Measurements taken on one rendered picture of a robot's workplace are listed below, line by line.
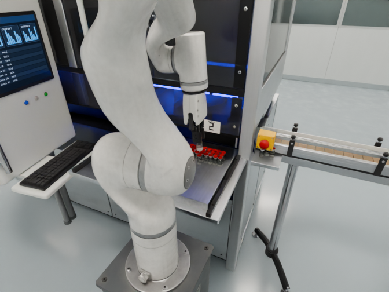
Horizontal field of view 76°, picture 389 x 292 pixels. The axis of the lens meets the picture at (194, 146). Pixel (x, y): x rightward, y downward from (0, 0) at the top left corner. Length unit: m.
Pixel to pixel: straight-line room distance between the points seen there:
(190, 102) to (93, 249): 1.52
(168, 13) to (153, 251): 0.55
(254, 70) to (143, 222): 0.70
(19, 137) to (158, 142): 1.04
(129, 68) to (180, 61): 0.36
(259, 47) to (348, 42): 4.70
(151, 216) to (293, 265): 1.47
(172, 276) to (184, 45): 0.64
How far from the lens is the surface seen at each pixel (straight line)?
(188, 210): 0.93
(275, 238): 1.71
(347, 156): 1.30
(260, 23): 1.00
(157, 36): 0.66
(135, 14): 0.34
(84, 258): 2.02
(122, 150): 0.53
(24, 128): 1.43
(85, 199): 2.17
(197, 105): 0.75
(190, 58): 0.72
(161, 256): 0.70
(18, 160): 1.44
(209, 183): 1.04
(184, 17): 0.60
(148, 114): 0.43
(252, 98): 1.06
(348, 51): 5.69
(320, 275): 1.98
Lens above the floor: 1.55
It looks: 31 degrees down
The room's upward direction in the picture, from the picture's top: straight up
